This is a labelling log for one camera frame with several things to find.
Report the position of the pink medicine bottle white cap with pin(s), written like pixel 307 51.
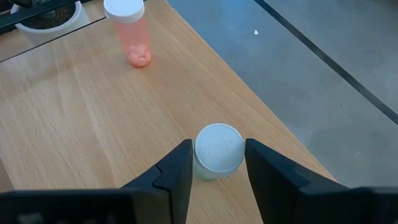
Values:
pixel 135 40

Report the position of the wooden shelf black metal legs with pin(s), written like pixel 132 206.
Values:
pixel 93 109

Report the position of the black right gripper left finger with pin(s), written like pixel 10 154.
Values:
pixel 168 186

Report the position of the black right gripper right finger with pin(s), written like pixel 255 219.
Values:
pixel 273 186

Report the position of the green plant white pot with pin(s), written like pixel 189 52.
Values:
pixel 46 20

